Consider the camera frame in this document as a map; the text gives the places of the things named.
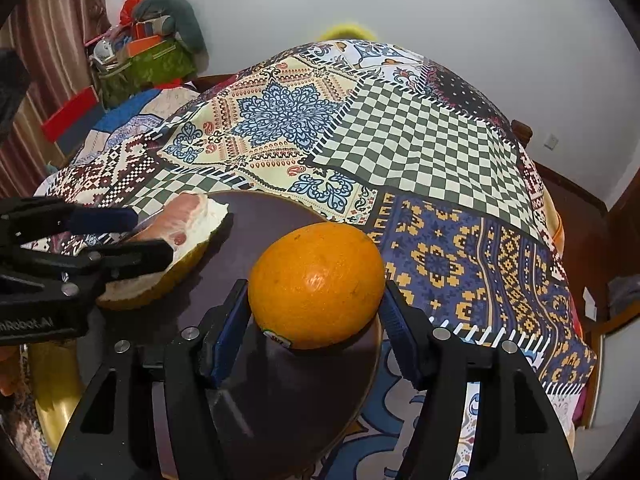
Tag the white wall outlet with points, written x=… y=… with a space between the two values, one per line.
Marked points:
x=550 y=142

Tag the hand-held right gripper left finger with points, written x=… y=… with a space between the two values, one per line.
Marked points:
x=231 y=330

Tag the red bag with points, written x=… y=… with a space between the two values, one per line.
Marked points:
x=131 y=10

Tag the teal plush toy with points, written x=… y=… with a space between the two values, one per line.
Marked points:
x=51 y=166

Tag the grey plush pillow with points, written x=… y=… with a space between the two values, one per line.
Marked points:
x=185 y=20

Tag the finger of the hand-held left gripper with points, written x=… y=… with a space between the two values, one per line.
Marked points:
x=100 y=220
x=135 y=257

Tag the pomelo wedge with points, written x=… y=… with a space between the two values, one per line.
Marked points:
x=200 y=215

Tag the striped brown curtain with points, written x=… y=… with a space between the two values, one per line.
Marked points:
x=55 y=45

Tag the yellow fuzzy item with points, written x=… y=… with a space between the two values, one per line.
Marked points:
x=347 y=31

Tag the large orange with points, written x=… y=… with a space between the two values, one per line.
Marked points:
x=315 y=280

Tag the flat red box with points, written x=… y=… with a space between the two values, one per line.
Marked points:
x=70 y=112

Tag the dark brown plate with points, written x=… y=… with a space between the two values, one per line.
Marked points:
x=280 y=385

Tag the green patterned box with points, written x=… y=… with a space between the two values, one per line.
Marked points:
x=150 y=67

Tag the patchwork tablecloth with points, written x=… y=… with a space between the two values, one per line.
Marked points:
x=400 y=125

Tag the small white appliance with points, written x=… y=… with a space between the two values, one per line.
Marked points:
x=102 y=52

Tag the orange box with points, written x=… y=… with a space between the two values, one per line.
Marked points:
x=145 y=46

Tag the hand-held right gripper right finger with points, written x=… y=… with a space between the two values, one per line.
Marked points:
x=397 y=325

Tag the orange clothing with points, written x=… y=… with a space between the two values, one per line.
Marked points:
x=7 y=375

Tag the wooden chair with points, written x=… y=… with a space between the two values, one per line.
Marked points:
x=522 y=131

